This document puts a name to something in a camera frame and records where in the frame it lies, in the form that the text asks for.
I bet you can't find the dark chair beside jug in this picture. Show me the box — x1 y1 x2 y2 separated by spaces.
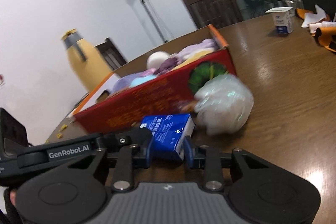
95 38 127 71

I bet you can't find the person left hand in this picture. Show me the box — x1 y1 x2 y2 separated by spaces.
3 188 17 214

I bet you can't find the purple drawstring pouch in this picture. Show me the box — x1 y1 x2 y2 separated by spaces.
110 73 138 94

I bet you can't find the yellow thermos jug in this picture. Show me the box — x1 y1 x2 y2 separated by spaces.
62 29 113 92

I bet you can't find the blue tissue pack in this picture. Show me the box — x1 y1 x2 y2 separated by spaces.
140 114 195 161

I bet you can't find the orange black strap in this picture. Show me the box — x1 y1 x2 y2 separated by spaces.
295 4 336 54

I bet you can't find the small white milk carton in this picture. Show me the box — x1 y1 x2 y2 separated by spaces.
265 7 293 35

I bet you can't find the red cardboard box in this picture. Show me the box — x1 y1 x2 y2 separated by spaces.
71 24 236 133

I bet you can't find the blue plush toy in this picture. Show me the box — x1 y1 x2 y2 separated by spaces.
129 75 157 88

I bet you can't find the wooden chair behind table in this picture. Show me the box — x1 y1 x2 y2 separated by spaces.
183 0 243 29

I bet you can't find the yellow crumbs cluster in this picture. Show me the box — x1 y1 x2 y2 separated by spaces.
45 123 68 144

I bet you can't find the lilac fluffy towel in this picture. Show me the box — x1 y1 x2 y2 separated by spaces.
177 39 218 61

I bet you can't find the white plastic bag ball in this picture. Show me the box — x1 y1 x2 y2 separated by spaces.
194 74 254 136

